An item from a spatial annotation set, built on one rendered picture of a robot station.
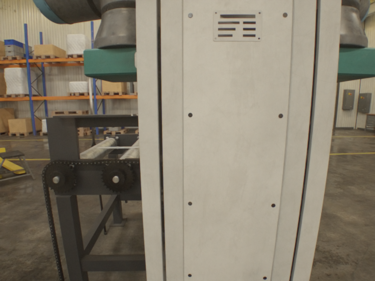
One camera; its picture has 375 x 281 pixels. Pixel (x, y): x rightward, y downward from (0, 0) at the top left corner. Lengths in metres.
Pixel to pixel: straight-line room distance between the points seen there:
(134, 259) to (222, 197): 1.04
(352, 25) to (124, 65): 0.49
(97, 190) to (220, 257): 0.87
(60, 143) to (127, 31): 0.83
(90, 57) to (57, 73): 10.99
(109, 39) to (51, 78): 11.15
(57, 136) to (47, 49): 9.10
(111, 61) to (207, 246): 0.44
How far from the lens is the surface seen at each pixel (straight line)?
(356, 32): 0.57
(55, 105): 11.52
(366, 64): 0.58
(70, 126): 1.18
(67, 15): 0.68
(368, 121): 12.61
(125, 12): 0.53
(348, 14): 0.58
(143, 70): 0.38
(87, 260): 1.45
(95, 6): 0.63
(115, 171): 1.07
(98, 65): 0.52
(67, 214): 1.31
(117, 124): 1.12
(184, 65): 0.37
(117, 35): 0.50
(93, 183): 1.21
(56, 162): 1.18
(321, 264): 2.09
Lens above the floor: 1.21
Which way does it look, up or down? 10 degrees down
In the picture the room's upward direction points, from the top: straight up
